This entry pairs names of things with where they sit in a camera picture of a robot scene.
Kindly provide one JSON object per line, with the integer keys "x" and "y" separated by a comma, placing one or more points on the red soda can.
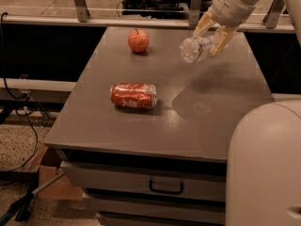
{"x": 134, "y": 95}

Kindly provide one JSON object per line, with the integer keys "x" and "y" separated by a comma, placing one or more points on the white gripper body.
{"x": 232, "y": 9}

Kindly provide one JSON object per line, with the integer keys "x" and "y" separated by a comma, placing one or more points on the metal railing frame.
{"x": 99, "y": 13}

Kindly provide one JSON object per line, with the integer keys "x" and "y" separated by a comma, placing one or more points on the red apple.
{"x": 138, "y": 40}

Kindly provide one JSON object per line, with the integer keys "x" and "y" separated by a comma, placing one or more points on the cardboard box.
{"x": 58, "y": 188}

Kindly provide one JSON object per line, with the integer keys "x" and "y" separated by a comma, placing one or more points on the grey drawer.
{"x": 131, "y": 180}
{"x": 189, "y": 212}

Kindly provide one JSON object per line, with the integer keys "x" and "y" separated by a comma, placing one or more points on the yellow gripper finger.
{"x": 206, "y": 21}
{"x": 222, "y": 37}

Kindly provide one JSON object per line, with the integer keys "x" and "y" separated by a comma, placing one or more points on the black-handled floor tool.
{"x": 19, "y": 209}

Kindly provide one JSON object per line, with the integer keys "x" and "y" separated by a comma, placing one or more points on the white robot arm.
{"x": 263, "y": 185}

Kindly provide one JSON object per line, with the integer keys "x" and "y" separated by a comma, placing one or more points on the grey lower drawer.
{"x": 189, "y": 212}

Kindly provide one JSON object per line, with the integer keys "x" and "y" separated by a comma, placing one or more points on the black office chair base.
{"x": 156, "y": 9}

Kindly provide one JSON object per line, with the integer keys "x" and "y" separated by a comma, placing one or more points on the clear blue-label plastic bottle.
{"x": 193, "y": 50}

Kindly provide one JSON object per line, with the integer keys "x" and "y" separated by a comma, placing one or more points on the black drawer handle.
{"x": 166, "y": 187}

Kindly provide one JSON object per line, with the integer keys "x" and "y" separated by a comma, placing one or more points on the grey top drawer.
{"x": 131, "y": 180}

